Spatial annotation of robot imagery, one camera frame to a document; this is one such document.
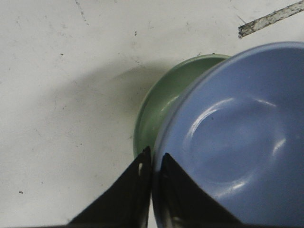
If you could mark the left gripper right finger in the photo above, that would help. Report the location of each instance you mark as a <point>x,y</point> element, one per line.
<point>183,204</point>

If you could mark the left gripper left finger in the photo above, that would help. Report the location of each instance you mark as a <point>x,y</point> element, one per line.
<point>126,203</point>

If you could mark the blue bowl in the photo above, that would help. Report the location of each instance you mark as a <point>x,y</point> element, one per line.
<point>238,131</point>

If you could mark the green bowl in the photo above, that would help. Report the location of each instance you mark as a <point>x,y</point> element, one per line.
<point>161,96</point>

